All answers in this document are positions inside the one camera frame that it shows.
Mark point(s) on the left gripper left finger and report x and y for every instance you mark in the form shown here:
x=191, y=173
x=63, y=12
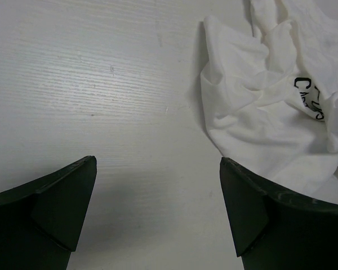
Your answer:
x=41, y=221

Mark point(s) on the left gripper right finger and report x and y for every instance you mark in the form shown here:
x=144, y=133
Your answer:
x=274, y=227

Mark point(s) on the white graphic t-shirt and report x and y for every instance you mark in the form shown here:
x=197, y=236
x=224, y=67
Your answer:
x=270, y=98

